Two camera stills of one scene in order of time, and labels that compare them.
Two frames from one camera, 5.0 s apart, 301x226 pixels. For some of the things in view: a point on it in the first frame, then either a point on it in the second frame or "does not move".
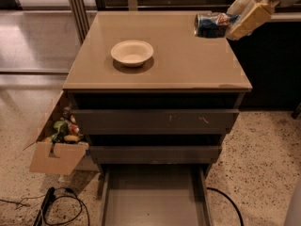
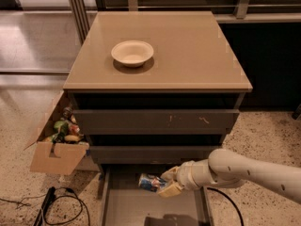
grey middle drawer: (155, 154) does not move
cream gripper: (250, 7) → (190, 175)
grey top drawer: (155, 121) does not move
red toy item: (73, 129) does not move
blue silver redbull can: (213, 24) → (150, 183)
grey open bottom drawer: (155, 194) does not move
